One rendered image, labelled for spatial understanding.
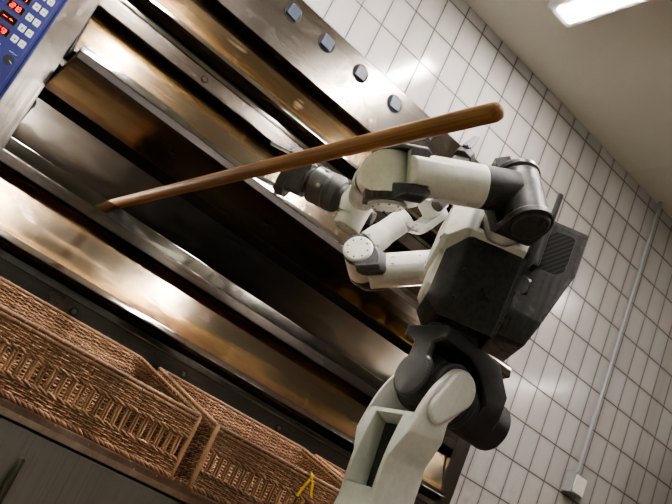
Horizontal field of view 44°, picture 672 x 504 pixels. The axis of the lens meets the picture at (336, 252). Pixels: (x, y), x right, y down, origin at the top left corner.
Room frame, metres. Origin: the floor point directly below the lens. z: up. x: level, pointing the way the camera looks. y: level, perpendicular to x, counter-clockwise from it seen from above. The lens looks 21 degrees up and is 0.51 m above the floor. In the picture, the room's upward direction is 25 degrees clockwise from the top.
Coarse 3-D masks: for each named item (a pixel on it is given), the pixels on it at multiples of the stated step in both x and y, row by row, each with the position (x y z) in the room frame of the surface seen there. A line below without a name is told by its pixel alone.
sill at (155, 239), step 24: (48, 168) 2.07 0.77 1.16; (72, 192) 2.11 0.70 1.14; (96, 192) 2.14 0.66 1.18; (120, 216) 2.18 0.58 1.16; (168, 240) 2.26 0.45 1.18; (192, 264) 2.31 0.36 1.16; (240, 288) 2.39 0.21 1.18; (264, 312) 2.45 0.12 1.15; (312, 336) 2.55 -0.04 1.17; (336, 360) 2.61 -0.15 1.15
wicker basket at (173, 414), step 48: (0, 288) 2.05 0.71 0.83; (0, 336) 1.64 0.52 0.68; (48, 336) 1.68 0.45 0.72; (96, 336) 2.20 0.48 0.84; (0, 384) 2.06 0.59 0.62; (48, 384) 2.13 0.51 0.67; (96, 384) 1.75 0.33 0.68; (144, 384) 1.80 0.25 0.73; (96, 432) 1.77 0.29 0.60; (144, 432) 2.06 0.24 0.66; (192, 432) 1.88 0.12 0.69
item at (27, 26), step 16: (0, 0) 1.88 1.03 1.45; (16, 0) 1.89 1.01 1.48; (32, 0) 1.91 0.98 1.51; (48, 0) 1.92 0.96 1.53; (0, 16) 1.89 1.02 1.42; (16, 16) 1.90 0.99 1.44; (32, 16) 1.92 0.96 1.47; (48, 16) 1.93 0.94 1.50; (0, 32) 1.90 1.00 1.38; (16, 32) 1.91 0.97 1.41; (32, 32) 1.93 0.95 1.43; (0, 48) 1.91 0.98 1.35; (16, 48) 1.92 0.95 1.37; (0, 64) 1.92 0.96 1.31; (16, 64) 1.93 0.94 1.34; (0, 80) 1.93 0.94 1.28
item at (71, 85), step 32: (96, 64) 1.91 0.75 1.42; (64, 96) 2.06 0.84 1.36; (96, 96) 2.01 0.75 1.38; (128, 96) 1.96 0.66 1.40; (128, 128) 2.10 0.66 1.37; (160, 128) 2.05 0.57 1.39; (160, 160) 2.20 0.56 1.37; (192, 160) 2.15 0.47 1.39; (224, 160) 2.12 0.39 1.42; (224, 192) 2.25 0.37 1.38; (256, 192) 2.20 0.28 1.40; (256, 224) 2.36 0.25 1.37; (288, 224) 2.30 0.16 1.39; (288, 256) 2.48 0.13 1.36; (320, 256) 2.42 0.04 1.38; (352, 288) 2.54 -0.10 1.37; (384, 320) 2.68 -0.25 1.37; (416, 320) 2.61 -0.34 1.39
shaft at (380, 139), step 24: (432, 120) 1.10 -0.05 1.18; (456, 120) 1.05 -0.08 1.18; (480, 120) 1.02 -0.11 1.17; (336, 144) 1.31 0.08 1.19; (360, 144) 1.25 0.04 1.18; (384, 144) 1.21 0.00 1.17; (240, 168) 1.59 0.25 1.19; (264, 168) 1.51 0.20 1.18; (288, 168) 1.46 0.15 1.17; (144, 192) 2.01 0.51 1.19; (168, 192) 1.89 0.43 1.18
